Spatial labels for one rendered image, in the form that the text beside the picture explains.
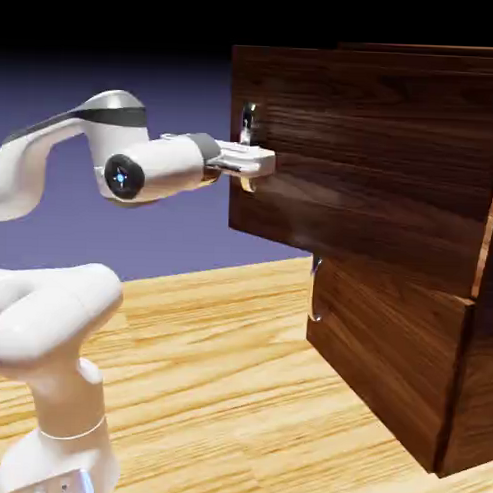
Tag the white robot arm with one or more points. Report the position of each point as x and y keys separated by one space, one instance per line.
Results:
x=51 y=327

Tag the dark wood door front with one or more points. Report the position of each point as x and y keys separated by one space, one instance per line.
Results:
x=387 y=347
x=373 y=163

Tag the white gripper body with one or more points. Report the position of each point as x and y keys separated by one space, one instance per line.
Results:
x=249 y=158

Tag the dark wood cabinet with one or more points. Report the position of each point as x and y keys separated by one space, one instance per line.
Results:
x=478 y=358

